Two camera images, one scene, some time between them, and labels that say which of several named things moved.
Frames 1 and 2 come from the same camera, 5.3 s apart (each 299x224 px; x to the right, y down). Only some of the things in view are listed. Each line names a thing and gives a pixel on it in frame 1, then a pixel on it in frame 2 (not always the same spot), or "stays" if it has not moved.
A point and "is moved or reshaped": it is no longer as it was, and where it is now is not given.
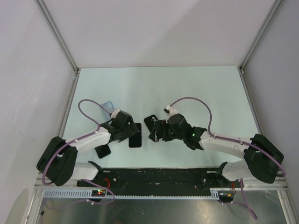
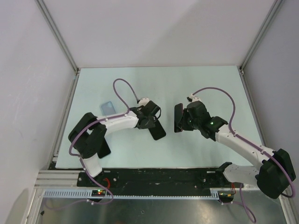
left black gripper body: x=126 y=132 -> x=150 y=124
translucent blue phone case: x=109 y=106 stays
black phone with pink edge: x=135 y=140 is moved or reshaped
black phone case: x=150 y=122 is moved or reshaped
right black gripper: x=160 y=125 -> x=186 y=127
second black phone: x=103 y=150 stays
